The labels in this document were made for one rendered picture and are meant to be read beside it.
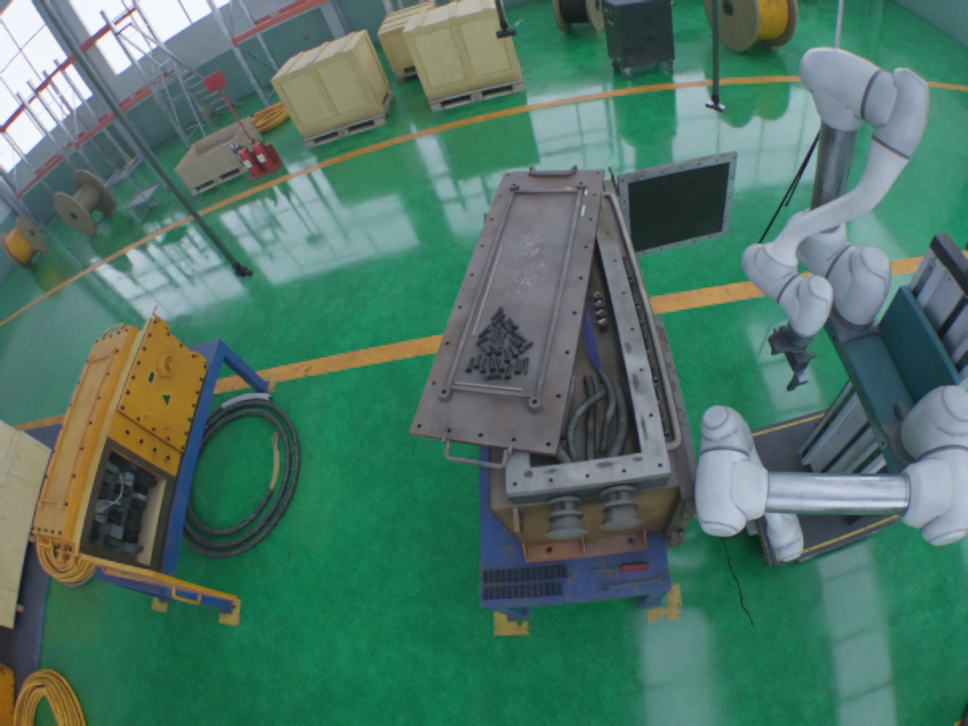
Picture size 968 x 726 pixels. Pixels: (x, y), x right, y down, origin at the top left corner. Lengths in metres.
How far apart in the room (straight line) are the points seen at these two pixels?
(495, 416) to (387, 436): 1.83
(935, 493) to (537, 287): 1.36
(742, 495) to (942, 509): 0.52
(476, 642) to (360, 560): 0.86
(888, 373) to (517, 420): 1.17
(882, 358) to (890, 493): 0.54
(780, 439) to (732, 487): 1.44
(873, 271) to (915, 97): 0.57
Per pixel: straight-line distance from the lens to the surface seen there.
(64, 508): 2.92
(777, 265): 1.33
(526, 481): 1.34
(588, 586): 1.97
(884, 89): 1.17
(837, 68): 1.21
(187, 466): 3.27
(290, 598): 3.23
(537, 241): 1.83
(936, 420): 1.36
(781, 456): 2.57
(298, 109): 6.78
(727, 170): 2.59
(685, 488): 1.44
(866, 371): 1.63
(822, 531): 2.53
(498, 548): 2.05
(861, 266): 1.52
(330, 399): 3.57
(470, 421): 1.43
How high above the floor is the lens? 2.59
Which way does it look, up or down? 54 degrees down
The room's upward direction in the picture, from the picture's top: 25 degrees counter-clockwise
